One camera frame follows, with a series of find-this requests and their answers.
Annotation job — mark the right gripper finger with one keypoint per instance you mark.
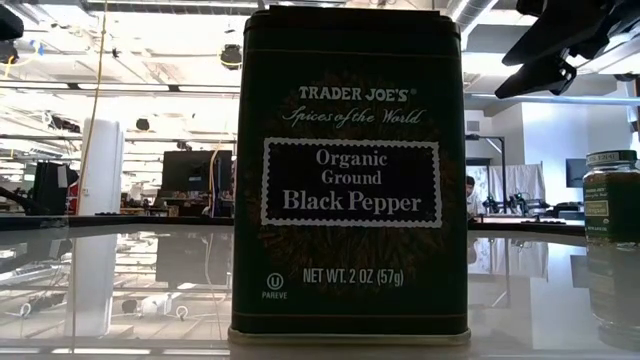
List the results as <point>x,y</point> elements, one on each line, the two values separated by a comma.
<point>542,77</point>
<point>555,35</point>

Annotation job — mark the green-lid oregano glass jar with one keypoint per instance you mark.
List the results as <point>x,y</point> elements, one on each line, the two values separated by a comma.
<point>611,200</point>

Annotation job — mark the black pepper tin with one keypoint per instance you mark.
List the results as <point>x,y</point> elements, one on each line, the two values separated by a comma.
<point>350,180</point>

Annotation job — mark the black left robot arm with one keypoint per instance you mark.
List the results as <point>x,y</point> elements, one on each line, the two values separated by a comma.
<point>10,22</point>

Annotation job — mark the black metal stand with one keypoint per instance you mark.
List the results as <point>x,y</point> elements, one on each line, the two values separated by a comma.
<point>503,165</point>

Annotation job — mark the white curtain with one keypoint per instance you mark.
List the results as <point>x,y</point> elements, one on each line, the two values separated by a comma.
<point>520,182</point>

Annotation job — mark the distant robot workstation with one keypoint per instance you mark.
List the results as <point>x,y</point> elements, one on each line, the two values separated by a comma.
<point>525,205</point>

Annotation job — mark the person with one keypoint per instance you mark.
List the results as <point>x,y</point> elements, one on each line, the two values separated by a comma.
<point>472,200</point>

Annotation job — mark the black ceiling spotlight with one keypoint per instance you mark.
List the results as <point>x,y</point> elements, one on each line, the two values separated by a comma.
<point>231,55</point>
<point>142,124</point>
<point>7,52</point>

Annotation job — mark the black monitor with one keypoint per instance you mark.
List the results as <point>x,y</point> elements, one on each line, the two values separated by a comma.
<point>195,170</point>

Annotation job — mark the white round pillar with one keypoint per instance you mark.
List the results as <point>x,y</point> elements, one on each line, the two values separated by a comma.
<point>102,170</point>

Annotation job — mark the white glossy table sheet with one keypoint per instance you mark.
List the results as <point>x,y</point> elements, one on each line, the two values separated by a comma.
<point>125,280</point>

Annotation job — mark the black computer tower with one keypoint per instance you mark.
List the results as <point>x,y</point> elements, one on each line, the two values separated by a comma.
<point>47,187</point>

